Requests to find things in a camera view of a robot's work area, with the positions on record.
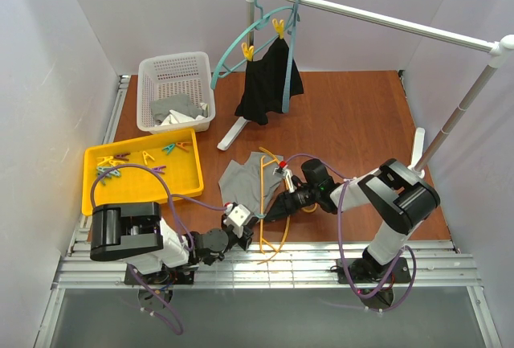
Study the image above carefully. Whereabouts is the yellow hanger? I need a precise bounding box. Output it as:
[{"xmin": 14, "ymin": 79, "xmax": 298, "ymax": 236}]
[{"xmin": 256, "ymin": 146, "xmax": 318, "ymax": 265}]

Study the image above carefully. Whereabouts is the grey underwear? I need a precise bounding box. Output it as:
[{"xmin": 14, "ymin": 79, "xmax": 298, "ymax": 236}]
[{"xmin": 218, "ymin": 152, "xmax": 283, "ymax": 215}]

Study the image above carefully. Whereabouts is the grey-blue hanger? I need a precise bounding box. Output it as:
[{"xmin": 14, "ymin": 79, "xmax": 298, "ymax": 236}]
[{"xmin": 282, "ymin": 0, "xmax": 300, "ymax": 113}]

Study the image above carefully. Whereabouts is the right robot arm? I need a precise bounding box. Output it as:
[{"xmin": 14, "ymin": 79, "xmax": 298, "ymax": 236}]
[{"xmin": 264, "ymin": 158, "xmax": 440, "ymax": 272}]

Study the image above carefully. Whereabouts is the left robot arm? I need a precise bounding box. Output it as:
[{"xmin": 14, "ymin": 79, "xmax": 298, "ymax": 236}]
[{"xmin": 90, "ymin": 203, "xmax": 259, "ymax": 275}]

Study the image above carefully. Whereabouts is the black underwear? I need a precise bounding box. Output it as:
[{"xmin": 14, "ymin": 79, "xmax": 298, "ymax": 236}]
[{"xmin": 235, "ymin": 39, "xmax": 289, "ymax": 125}]

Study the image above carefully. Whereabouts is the teal hanger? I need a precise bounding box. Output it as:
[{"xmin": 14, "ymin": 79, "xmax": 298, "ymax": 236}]
[{"xmin": 210, "ymin": 0, "xmax": 295, "ymax": 90}]

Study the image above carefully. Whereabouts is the yellow tray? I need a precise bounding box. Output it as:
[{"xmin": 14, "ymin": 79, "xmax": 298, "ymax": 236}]
[{"xmin": 82, "ymin": 129, "xmax": 204, "ymax": 216}]

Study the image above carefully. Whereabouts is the purple clothespin lower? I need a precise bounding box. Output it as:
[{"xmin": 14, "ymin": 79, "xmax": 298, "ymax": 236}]
[{"xmin": 153, "ymin": 166, "xmax": 166, "ymax": 174}]

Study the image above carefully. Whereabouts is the purple clothespin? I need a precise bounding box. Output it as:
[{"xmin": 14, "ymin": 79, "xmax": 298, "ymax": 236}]
[
  {"xmin": 113, "ymin": 153, "xmax": 130, "ymax": 162},
  {"xmin": 153, "ymin": 166, "xmax": 166, "ymax": 174}
]

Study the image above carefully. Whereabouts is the orange clothespin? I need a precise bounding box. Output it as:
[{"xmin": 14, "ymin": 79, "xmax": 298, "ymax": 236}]
[{"xmin": 175, "ymin": 141, "xmax": 193, "ymax": 152}]

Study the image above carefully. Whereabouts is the teal clothespin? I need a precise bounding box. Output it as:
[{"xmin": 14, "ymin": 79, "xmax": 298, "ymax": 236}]
[
  {"xmin": 162, "ymin": 143, "xmax": 176, "ymax": 154},
  {"xmin": 96, "ymin": 166, "xmax": 121, "ymax": 186}
]

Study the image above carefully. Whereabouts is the yellow clothespin in tray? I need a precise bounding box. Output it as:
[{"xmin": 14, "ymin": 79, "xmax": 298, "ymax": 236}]
[{"xmin": 141, "ymin": 150, "xmax": 155, "ymax": 166}]

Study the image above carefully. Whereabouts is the white cloth in basket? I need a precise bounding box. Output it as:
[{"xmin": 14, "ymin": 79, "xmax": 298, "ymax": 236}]
[{"xmin": 154, "ymin": 103, "xmax": 209, "ymax": 126}]

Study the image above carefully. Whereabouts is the teal clothespin left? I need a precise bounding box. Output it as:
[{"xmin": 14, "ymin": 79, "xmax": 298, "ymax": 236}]
[{"xmin": 96, "ymin": 166, "xmax": 121, "ymax": 186}]

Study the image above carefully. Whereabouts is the dark grey cloth in basket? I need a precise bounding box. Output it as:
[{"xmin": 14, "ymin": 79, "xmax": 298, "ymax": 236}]
[{"xmin": 150, "ymin": 94, "xmax": 197, "ymax": 119}]

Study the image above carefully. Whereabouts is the yellow clothespin left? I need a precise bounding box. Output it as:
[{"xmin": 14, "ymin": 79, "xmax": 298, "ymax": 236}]
[{"xmin": 241, "ymin": 43, "xmax": 255, "ymax": 61}]

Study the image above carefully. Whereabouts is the white laundry basket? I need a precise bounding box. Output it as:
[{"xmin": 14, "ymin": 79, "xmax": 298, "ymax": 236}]
[{"xmin": 137, "ymin": 51, "xmax": 215, "ymax": 134}]

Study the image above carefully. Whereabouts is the yellow clothespin right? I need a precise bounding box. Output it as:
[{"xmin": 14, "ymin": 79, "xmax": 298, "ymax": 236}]
[{"xmin": 272, "ymin": 18, "xmax": 285, "ymax": 39}]

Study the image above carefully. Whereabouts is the white clothes rack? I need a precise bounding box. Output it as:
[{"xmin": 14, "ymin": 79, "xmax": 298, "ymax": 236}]
[{"xmin": 216, "ymin": 0, "xmax": 514, "ymax": 227}]

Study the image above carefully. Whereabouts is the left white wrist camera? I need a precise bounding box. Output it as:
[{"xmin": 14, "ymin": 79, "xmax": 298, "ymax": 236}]
[{"xmin": 222, "ymin": 203, "xmax": 252, "ymax": 238}]

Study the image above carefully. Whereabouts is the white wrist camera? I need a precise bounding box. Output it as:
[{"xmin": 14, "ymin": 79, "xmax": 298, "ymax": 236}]
[
  {"xmin": 273, "ymin": 161, "xmax": 296, "ymax": 194},
  {"xmin": 222, "ymin": 203, "xmax": 252, "ymax": 238}
]

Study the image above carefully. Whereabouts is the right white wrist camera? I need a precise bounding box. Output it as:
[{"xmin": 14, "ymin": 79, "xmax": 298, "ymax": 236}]
[{"xmin": 273, "ymin": 161, "xmax": 296, "ymax": 194}]

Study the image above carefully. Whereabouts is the aluminium rail frame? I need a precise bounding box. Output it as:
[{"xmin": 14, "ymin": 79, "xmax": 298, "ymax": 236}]
[{"xmin": 34, "ymin": 74, "xmax": 503, "ymax": 348}]

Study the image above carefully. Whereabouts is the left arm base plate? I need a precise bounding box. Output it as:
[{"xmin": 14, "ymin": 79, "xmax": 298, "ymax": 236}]
[{"xmin": 123, "ymin": 255, "xmax": 199, "ymax": 287}]

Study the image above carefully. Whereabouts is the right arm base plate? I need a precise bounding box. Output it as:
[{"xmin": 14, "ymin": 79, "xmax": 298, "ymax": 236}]
[{"xmin": 329, "ymin": 257, "xmax": 411, "ymax": 285}]

